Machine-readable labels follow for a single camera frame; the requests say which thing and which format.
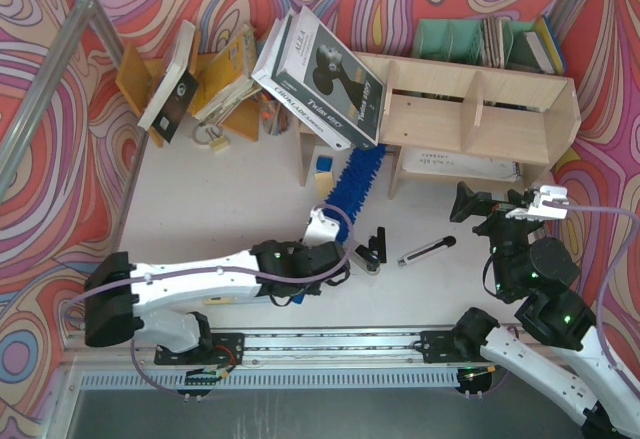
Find blue fluffy duster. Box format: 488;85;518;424
292;142;390;306

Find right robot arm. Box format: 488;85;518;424
450;183;639;438

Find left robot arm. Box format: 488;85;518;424
81;240;350;354

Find light wooden bookshelf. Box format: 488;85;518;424
294;51;582;218

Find spiral notebook white cover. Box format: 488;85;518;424
402;148;520;182

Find beige black stapler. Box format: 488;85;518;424
350;244;381;275

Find black clip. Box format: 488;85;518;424
368;226;387;264

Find beige calculator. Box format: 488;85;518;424
202;296;274;306

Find blue eraser block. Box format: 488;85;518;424
316;155;333;172

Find pencil cup with pencils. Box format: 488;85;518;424
258;91;289;136

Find green desk organizer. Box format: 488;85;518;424
411;18;556;75

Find blue covered notebook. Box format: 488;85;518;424
524;15;567;76

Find white Chokladfabriken book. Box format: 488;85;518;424
251;9;352;151

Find yellow worn book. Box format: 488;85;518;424
192;23;258;125

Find Twins story book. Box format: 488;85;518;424
272;7;386;150

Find black white paperback book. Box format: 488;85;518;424
138;20;198;143

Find orange wooden book stand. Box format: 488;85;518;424
116;27;259;146

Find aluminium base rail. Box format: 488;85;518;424
62;328;601;368

